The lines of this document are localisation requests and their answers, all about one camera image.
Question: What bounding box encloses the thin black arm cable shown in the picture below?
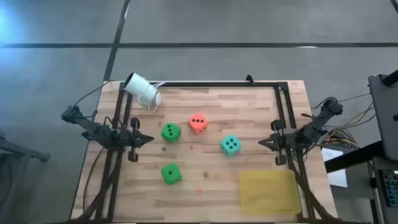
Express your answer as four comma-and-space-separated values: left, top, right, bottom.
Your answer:
73, 79, 116, 108

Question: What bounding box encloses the white camera cable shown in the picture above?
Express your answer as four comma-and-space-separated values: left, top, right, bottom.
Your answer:
146, 80, 168, 113

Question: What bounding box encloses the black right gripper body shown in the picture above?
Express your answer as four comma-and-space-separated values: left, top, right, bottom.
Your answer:
270, 119, 298, 166

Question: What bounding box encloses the large green foam die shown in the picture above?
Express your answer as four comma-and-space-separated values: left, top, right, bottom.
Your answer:
160, 123, 182, 144
160, 163, 183, 185

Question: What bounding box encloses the white paper sheet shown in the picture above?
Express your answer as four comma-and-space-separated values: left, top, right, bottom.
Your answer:
321, 147, 349, 189

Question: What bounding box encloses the white cylindrical security camera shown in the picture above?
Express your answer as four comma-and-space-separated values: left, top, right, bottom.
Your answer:
123, 72, 163, 109

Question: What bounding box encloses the black desk bar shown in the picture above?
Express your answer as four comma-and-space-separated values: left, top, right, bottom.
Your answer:
324, 140, 384, 174

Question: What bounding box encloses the black pole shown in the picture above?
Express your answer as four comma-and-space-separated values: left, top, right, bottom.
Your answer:
381, 68, 398, 87

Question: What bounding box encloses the large teal foam die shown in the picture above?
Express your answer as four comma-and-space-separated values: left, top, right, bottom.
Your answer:
220, 134, 242, 157

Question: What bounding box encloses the yellow translucent plastic tray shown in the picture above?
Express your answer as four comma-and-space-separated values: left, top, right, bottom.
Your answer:
239, 169, 302, 215

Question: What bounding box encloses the dark grey stand leg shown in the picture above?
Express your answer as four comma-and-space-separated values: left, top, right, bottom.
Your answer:
0, 136, 50, 163

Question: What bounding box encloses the black aluminium table frame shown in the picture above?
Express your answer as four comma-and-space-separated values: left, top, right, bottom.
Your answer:
93, 81, 317, 223

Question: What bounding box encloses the grey monitor panel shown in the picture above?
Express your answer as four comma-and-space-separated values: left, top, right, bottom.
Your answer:
368, 73, 398, 161

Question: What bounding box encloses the yellow and black cable bundle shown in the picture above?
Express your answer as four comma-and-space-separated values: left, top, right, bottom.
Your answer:
310, 93, 377, 151

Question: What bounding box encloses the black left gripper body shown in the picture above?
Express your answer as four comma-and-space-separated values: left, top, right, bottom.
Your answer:
118, 117, 141, 163

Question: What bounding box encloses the black keyboard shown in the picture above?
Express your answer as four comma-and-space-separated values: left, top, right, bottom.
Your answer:
379, 169, 398, 208

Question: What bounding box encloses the large orange foam die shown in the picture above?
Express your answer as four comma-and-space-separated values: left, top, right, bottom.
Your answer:
187, 113, 210, 135

